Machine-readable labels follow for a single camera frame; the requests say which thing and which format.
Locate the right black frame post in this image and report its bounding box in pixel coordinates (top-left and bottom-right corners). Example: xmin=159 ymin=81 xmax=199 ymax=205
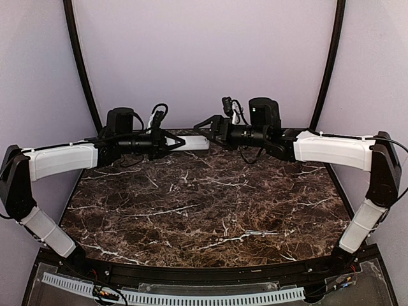
xmin=309 ymin=0 xmax=346 ymax=130

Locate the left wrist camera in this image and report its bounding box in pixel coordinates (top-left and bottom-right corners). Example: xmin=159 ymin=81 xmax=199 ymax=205
xmin=147 ymin=103 xmax=168 ymax=129

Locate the white slotted cable duct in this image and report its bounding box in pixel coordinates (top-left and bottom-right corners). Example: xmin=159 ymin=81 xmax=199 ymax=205
xmin=42 ymin=272 xmax=305 ymax=305

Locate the left black frame post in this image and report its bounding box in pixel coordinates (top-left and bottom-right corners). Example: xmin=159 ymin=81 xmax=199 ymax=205
xmin=62 ymin=0 xmax=103 ymax=133

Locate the white remote control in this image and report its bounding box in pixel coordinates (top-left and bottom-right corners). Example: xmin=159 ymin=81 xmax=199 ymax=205
xmin=174 ymin=135 xmax=210 ymax=151

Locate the clear handle screwdriver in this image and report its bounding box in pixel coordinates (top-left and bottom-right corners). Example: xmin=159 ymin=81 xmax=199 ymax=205
xmin=245 ymin=230 xmax=277 ymax=237

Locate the black frame post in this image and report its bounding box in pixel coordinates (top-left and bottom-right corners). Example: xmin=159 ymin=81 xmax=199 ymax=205
xmin=62 ymin=0 xmax=103 ymax=133
xmin=309 ymin=0 xmax=346 ymax=130

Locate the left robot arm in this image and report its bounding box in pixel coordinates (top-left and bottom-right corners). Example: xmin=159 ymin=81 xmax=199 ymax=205
xmin=1 ymin=107 xmax=187 ymax=263

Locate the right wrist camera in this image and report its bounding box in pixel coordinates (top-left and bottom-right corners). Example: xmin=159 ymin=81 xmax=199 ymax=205
xmin=221 ymin=96 xmax=234 ymax=118

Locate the black front rail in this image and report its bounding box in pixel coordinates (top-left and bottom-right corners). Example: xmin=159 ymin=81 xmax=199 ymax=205
xmin=57 ymin=256 xmax=355 ymax=288

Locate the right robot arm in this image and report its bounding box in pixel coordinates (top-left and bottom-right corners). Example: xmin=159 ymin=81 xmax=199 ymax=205
xmin=194 ymin=97 xmax=404 ymax=254

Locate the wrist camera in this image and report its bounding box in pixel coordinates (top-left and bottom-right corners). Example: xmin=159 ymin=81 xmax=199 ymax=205
xmin=221 ymin=96 xmax=234 ymax=118
xmin=147 ymin=103 xmax=168 ymax=129

